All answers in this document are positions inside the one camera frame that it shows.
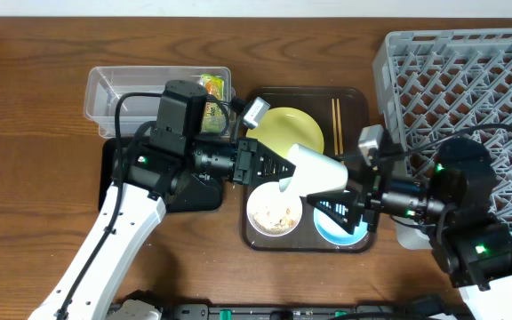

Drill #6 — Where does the white paper cup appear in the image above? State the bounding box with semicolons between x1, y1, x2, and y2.
279;144;348;196

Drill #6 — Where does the green orange snack wrapper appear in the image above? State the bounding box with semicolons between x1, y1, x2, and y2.
200;74;226;133

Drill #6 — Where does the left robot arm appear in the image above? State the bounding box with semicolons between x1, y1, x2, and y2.
30;80;295;319

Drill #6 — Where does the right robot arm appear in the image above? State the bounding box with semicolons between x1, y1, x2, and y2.
307;138;512;319

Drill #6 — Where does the grey dishwasher rack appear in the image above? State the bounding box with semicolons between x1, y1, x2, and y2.
372;28;512;233

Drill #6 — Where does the light blue bowl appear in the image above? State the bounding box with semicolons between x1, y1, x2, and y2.
313;209;368;246

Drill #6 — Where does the left wooden chopstick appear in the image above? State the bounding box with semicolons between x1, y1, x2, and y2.
332;99;340;155

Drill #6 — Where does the wooden chopstick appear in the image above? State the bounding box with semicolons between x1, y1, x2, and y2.
334;99;344;155
332;99;340;155

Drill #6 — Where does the dark brown serving tray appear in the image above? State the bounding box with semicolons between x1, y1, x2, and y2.
240;86;377;254

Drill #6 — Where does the yellow plate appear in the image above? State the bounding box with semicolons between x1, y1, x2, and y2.
246;107;324;157

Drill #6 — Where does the white bowl with food scraps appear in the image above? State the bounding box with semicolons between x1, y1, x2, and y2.
246;182;303;237

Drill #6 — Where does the black plastic tray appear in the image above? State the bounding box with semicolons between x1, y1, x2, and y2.
97;138;224;213

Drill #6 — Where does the right wooden chopstick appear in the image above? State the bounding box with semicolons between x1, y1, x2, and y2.
334;99;344;155

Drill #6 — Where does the clear plastic bin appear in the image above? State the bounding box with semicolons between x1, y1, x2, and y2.
84;66;235;139

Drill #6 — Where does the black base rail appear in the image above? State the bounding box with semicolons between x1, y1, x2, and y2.
104;303;461;320

